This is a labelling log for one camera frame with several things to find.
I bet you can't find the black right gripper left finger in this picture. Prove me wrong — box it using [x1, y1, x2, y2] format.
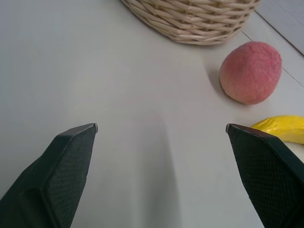
[0, 123, 98, 228]

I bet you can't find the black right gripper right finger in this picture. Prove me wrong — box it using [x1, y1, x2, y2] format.
[225, 123, 304, 228]

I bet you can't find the wicker basket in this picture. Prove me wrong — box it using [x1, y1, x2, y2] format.
[119, 0, 261, 46]

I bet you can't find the yellow banana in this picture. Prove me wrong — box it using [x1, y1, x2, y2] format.
[251, 115, 304, 144]

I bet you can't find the pink peach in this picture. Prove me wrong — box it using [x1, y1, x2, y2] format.
[219, 41, 283, 105]

